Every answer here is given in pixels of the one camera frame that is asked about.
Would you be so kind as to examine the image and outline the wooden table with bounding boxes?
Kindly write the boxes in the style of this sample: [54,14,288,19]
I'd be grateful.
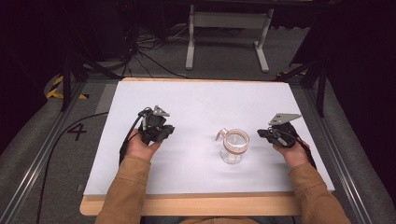
[79,77,336,217]

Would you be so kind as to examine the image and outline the person's brown jacket torso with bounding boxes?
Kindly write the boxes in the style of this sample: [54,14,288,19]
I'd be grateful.
[178,216,260,224]

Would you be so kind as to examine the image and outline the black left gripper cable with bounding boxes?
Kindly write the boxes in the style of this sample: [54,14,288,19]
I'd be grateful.
[118,106,153,166]

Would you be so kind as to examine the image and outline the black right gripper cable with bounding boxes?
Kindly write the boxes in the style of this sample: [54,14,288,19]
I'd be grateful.
[270,127,318,171]

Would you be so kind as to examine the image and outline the black tripod stand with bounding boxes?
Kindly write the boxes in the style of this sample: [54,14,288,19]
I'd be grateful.
[59,49,122,112]
[274,60,328,119]

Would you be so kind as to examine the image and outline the yellow and black floor tape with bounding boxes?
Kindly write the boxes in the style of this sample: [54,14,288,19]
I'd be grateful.
[46,75,90,101]

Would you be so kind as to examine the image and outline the white table mat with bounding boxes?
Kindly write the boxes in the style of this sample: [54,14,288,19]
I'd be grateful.
[83,80,336,198]

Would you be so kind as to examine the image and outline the black floor cable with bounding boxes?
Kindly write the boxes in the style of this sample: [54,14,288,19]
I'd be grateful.
[35,111,109,224]

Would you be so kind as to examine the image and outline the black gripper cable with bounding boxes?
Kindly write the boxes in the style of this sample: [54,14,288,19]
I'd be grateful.
[118,106,153,166]
[270,127,318,171]

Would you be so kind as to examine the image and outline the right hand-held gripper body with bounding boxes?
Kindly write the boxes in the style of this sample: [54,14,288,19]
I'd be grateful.
[267,112,303,149]

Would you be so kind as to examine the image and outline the aluminium floor rail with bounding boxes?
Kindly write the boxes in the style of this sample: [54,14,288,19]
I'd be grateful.
[303,88,375,224]
[0,81,87,224]

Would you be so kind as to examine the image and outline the glass jar with hinged lid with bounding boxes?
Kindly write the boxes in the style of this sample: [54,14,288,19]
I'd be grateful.
[215,127,251,165]

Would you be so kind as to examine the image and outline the person's right hand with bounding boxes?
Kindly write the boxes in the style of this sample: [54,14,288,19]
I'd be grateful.
[273,141,311,169]

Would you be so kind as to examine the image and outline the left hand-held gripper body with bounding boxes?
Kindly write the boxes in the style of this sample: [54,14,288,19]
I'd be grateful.
[137,105,171,147]

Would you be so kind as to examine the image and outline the bundle of floor cables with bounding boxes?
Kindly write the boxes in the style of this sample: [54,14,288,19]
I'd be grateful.
[120,22,191,80]

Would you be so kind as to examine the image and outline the person's left hand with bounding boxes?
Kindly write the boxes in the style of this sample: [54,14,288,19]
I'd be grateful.
[125,128,162,161]

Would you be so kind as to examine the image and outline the white metal stand frame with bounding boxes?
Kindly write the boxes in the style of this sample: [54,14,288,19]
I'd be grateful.
[185,4,276,75]

